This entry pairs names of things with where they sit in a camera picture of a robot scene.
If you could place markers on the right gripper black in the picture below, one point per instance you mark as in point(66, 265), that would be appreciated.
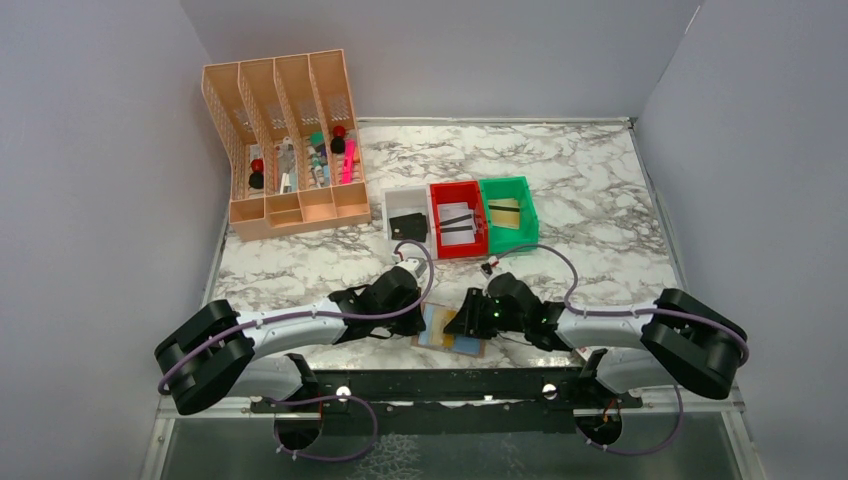
point(468, 320)

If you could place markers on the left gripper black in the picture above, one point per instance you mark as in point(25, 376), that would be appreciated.
point(413, 326)

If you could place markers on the brown leather card holder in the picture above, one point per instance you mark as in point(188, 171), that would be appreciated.
point(465, 346)

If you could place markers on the white card black stripe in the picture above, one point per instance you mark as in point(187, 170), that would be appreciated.
point(460, 227)

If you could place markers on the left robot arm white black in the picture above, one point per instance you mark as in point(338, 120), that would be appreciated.
point(220, 353)

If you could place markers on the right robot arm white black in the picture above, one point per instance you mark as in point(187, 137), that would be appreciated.
point(675, 340)

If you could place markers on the black card in white bin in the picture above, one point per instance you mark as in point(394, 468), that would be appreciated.
point(413, 226)

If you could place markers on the white card in red bin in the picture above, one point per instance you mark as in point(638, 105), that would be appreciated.
point(454, 208)

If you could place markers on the white plastic bin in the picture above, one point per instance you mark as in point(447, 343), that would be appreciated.
point(405, 200)

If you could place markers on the red plastic bin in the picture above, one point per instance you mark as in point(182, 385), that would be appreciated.
point(455, 192)

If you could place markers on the green plastic bin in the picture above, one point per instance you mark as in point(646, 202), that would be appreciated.
point(502, 239)

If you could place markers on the pink highlighter marker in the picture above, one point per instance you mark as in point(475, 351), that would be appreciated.
point(350, 160)

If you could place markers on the red black stamp right slot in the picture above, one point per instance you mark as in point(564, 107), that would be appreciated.
point(338, 141)

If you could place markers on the red black stamp slot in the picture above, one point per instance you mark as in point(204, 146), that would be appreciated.
point(338, 141)
point(256, 177)

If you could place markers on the red black stamp left slot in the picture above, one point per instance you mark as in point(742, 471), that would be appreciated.
point(256, 177)

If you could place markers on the peach plastic desk organizer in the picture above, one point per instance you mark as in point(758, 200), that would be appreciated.
point(283, 109)

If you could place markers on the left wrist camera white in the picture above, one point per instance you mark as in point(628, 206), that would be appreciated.
point(417, 266)

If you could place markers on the black mounting rail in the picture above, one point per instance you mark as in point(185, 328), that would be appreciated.
point(445, 401)

